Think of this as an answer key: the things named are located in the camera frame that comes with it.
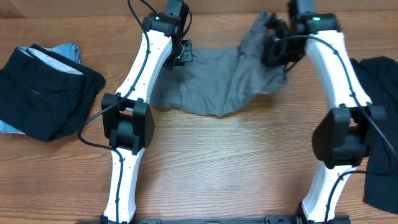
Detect dark teal t-shirt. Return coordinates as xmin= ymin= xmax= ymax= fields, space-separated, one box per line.
xmin=349 ymin=55 xmax=398 ymax=215

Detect folded black shorts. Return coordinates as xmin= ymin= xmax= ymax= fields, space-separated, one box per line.
xmin=1 ymin=44 xmax=106 ymax=142

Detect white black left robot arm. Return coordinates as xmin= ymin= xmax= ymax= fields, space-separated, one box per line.
xmin=99 ymin=0 xmax=193 ymax=223

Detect grey shorts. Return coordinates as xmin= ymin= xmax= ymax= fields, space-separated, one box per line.
xmin=150 ymin=10 xmax=287 ymax=116

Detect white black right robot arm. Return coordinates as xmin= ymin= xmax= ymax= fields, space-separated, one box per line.
xmin=262 ymin=0 xmax=386 ymax=223

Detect light blue jeans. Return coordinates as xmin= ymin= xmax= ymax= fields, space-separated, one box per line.
xmin=1 ymin=43 xmax=83 ymax=134

